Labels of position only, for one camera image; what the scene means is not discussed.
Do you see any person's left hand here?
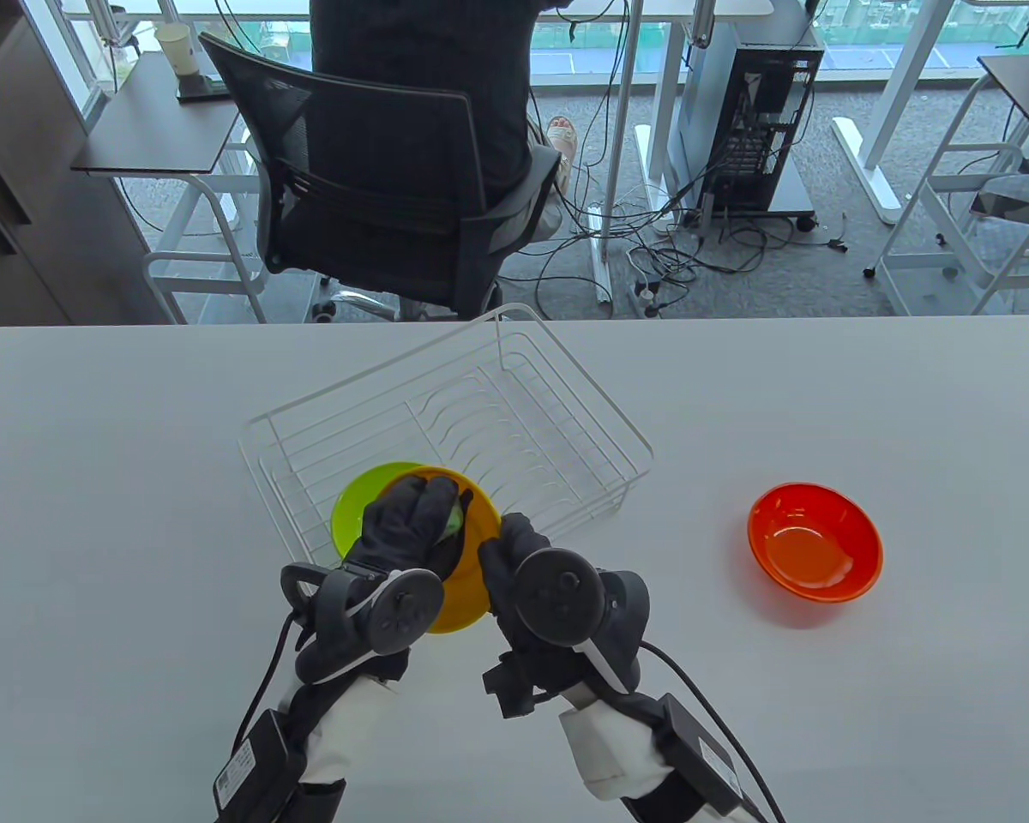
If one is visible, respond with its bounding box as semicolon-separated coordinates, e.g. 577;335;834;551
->
296;474;474;687

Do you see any person's right hand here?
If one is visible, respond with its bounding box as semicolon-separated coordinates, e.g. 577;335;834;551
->
478;513;588;691

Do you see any yellow plastic bowl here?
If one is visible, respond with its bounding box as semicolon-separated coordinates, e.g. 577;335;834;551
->
377;466;502;635

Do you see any green plastic bowl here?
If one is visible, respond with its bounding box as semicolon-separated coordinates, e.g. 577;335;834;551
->
330;461;430;560

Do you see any red plastic bowl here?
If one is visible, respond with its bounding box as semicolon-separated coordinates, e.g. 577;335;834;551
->
748;482;884;604

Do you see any person's right forearm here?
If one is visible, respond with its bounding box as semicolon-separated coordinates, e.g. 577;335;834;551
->
557;677;764;823

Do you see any person's left forearm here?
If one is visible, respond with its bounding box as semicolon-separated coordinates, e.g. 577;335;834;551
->
214;673;412;823

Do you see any black tracking controller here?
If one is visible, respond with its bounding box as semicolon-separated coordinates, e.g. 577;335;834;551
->
514;549;653;695
280;562;445;661

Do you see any black battery pack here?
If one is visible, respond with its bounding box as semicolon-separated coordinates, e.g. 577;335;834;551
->
213;710;310;823
656;694;751;815

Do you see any black mesh office chair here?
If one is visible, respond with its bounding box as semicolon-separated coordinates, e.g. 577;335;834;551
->
199;33;563;320

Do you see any dark top side table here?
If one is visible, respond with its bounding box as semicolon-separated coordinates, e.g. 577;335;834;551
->
70;53;268;325

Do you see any gray wheeled computer stand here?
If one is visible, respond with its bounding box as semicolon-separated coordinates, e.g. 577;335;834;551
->
690;159;821;231

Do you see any white metal cart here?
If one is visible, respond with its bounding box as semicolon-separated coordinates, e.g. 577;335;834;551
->
864;141;1029;316

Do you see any dark wooden cabinet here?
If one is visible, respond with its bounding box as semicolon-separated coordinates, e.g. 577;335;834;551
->
0;17;177;327

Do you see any white standing desk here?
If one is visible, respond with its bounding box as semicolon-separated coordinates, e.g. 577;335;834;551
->
557;0;777;305
832;0;961;225

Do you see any black computer tower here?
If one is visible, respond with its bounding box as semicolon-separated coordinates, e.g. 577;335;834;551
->
667;0;824;215

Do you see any white paper cup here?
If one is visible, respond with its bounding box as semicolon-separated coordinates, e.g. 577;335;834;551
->
154;23;196;80

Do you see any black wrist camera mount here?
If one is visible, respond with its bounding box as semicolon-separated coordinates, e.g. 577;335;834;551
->
482;650;567;719

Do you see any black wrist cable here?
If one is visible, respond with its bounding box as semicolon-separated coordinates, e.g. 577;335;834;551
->
232;613;297;755
639;641;785;823

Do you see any white wire dish rack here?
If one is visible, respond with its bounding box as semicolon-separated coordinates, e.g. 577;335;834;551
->
238;303;655;584

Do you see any tangle of black cables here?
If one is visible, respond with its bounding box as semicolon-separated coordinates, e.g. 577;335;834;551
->
536;171;850;320

